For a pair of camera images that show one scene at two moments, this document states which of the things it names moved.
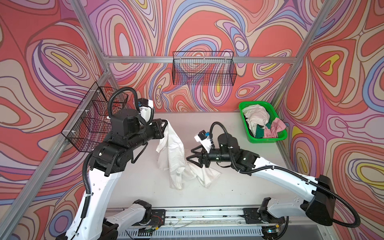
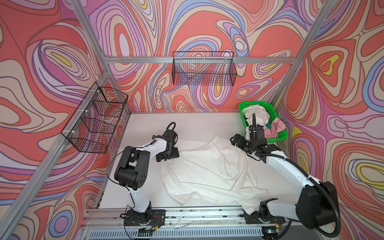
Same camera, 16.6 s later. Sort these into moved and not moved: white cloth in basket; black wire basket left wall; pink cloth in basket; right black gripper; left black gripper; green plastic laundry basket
Moved: left black gripper; right black gripper
Not moved: pink cloth in basket; green plastic laundry basket; black wire basket left wall; white cloth in basket
